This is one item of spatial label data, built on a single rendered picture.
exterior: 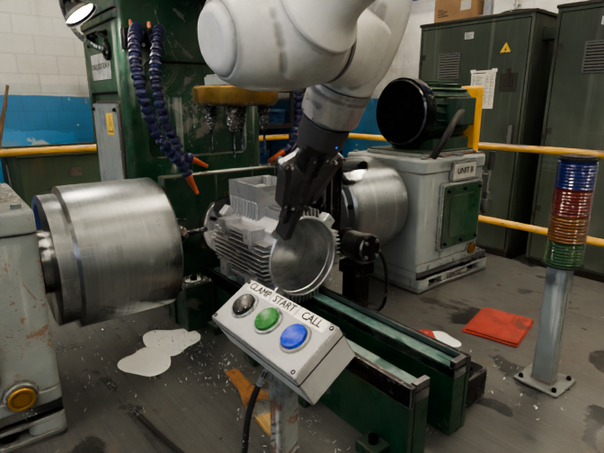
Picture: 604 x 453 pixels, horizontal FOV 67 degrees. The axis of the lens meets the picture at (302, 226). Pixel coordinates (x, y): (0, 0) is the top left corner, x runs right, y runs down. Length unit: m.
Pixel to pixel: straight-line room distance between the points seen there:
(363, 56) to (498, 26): 3.60
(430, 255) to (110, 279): 0.83
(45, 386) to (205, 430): 0.25
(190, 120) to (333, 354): 0.83
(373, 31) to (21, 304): 0.60
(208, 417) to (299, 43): 0.60
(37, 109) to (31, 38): 0.75
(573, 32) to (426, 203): 2.82
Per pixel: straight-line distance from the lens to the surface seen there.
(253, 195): 0.91
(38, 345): 0.80
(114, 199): 0.83
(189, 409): 0.86
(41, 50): 6.14
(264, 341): 0.51
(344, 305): 0.92
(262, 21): 0.47
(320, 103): 0.65
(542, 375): 0.99
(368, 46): 0.59
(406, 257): 1.28
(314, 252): 0.98
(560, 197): 0.87
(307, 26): 0.47
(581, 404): 0.98
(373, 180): 1.13
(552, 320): 0.94
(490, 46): 4.18
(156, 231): 0.82
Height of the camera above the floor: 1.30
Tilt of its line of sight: 15 degrees down
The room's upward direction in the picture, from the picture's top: straight up
